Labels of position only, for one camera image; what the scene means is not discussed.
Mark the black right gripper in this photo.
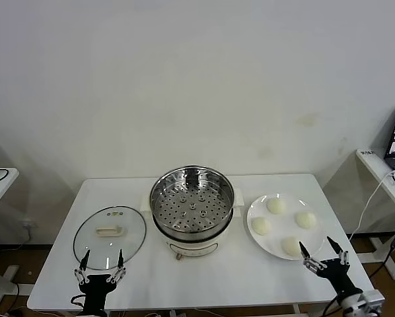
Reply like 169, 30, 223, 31
298, 236, 363, 300

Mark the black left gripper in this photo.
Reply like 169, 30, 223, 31
73, 249, 128, 313

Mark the white steamed baozi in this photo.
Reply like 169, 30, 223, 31
266, 197, 287, 215
281, 236, 303, 257
295, 211, 318, 230
251, 217, 272, 236

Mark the stainless steel steamer basket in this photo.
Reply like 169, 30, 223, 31
140, 164, 246, 234

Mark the round glass lid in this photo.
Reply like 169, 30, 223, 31
73, 205, 148, 271

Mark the white round plate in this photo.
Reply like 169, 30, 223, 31
246, 193, 327, 262

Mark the cream electric cooker pot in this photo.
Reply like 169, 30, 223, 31
151, 206, 244, 262

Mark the white side table with label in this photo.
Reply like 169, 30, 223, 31
355, 147, 395, 281

